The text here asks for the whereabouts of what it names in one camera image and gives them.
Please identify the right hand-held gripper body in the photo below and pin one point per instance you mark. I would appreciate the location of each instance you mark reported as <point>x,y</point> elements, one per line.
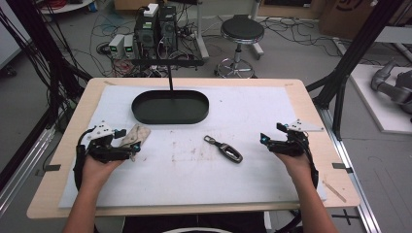
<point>290,145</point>

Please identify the person's right hand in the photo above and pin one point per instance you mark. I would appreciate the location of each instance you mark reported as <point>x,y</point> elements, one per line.
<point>295,166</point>

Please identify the person's left hand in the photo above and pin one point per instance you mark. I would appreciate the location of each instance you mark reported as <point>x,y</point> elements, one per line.
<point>98,171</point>

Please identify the person's dark pants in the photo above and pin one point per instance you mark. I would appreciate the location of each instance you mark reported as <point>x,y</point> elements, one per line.
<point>194,223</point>

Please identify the grey power supply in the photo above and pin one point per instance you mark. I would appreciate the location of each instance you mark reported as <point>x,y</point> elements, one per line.
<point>116,45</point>
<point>129,45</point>

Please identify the white foam mat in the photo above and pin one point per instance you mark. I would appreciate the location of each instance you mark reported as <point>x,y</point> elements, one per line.
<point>200,184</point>

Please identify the black oval tray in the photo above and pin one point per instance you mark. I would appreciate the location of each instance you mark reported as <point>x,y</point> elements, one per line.
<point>170,108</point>

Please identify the white box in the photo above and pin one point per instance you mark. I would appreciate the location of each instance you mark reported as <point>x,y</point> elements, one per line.
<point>151,9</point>

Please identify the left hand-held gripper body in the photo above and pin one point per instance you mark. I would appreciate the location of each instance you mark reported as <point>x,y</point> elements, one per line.
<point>105,152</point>

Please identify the thin wooden stick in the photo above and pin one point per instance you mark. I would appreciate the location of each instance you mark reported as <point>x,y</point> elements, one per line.
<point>334,191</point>

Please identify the cardboard box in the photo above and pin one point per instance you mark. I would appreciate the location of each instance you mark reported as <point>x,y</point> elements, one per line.
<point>350,16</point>

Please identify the beige cloth pouch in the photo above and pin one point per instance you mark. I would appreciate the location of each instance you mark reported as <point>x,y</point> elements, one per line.
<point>137,133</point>

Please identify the black tape piece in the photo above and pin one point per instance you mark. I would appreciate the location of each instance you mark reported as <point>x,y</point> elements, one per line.
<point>341,166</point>
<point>52,167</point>

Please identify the grey metal stand leg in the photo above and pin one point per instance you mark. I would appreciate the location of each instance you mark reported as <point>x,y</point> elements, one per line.
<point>201,35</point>

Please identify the black round stool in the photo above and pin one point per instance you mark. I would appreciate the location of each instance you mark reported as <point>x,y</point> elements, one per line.
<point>242,30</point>

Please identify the white floor board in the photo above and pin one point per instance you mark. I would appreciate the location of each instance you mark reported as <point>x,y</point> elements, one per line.
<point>372,103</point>

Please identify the black T-shaped stand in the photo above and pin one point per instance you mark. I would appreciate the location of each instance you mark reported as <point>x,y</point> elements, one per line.
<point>170,74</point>

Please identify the white round table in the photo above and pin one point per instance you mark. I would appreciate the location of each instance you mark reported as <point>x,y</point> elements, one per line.
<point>64,6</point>

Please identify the black frame post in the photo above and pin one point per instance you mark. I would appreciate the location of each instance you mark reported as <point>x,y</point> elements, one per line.
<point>353,51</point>
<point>42,48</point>

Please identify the black computer tower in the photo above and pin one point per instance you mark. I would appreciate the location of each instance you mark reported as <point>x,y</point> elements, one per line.
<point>145,35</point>
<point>167,29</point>

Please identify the aluminium rail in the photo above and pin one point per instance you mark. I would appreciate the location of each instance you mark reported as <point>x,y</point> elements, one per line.
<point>353,181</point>
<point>22,168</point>

